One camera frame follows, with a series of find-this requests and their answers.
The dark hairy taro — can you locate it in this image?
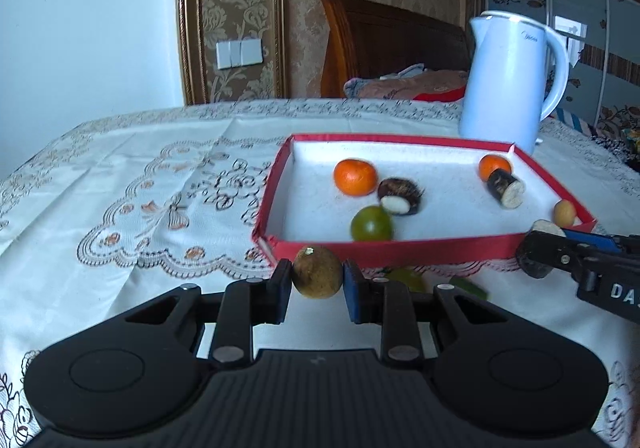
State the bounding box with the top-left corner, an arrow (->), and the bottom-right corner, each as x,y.
377,177 -> 426,216

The wardrobe with sliding doors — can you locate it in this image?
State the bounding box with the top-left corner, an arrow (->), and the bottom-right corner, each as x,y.
479,0 -> 640,139

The wooden chair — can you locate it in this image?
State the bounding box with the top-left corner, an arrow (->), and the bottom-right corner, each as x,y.
318,0 -> 472,99

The small tan longan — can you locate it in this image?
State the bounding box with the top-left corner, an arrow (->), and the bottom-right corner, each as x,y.
553,199 -> 578,226

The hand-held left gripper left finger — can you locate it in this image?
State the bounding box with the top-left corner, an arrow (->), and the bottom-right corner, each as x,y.
120,259 -> 293,370

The white electric kettle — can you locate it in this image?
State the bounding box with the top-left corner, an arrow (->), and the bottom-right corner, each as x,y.
458,10 -> 571,145

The dark sugarcane piece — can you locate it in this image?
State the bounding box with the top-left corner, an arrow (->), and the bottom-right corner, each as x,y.
487,169 -> 526,210
516,219 -> 567,279

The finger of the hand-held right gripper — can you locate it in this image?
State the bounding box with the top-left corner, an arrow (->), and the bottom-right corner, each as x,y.
562,227 -> 623,249
519,231 -> 598,279

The orange tangerine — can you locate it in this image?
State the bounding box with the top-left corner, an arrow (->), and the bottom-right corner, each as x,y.
333,158 -> 378,197
478,154 -> 513,182

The pink and grey blanket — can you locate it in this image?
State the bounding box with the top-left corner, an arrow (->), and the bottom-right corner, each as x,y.
343,63 -> 469,104

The red shallow box tray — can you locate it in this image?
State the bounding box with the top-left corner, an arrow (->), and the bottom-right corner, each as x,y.
252,133 -> 598,269

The white wall switch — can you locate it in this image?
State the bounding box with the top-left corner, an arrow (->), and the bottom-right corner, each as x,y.
216,39 -> 264,70

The green cucumber piece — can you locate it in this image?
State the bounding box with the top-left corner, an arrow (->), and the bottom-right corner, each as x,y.
447,276 -> 489,302

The green tangerine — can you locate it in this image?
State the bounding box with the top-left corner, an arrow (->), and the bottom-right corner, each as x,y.
349,205 -> 395,243
385,268 -> 427,293

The brown round fruit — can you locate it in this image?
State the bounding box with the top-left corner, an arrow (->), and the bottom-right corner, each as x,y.
292,246 -> 345,300

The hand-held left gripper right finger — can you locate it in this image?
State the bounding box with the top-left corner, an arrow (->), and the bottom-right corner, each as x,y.
342,259 -> 508,369

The colourful patterned bedding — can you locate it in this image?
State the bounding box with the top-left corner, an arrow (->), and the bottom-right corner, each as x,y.
554,106 -> 640,165

